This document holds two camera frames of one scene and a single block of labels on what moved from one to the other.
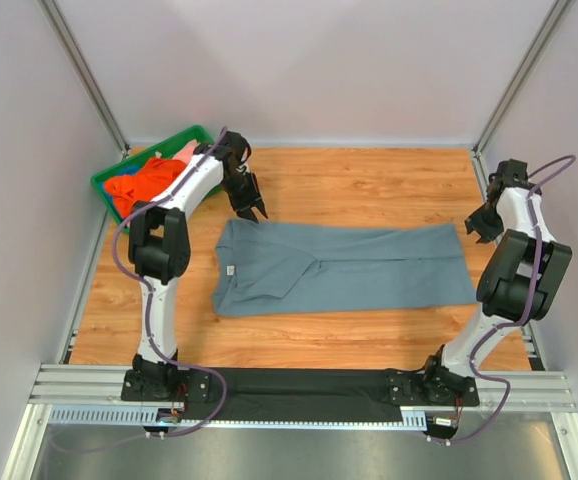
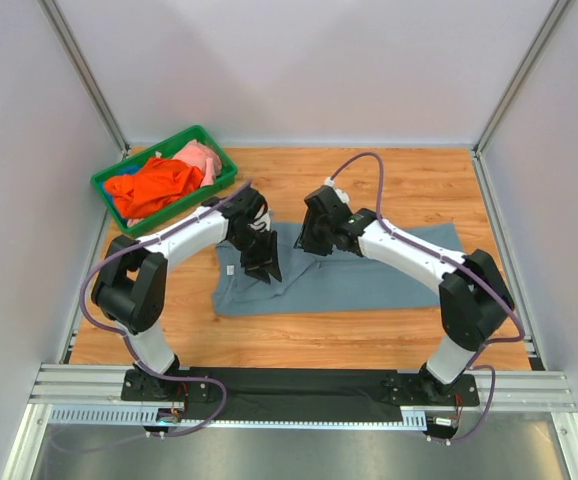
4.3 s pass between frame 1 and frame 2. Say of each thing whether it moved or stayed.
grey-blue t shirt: stayed
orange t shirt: stayed
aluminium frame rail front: stayed
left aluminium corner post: stayed
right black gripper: moved
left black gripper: moved
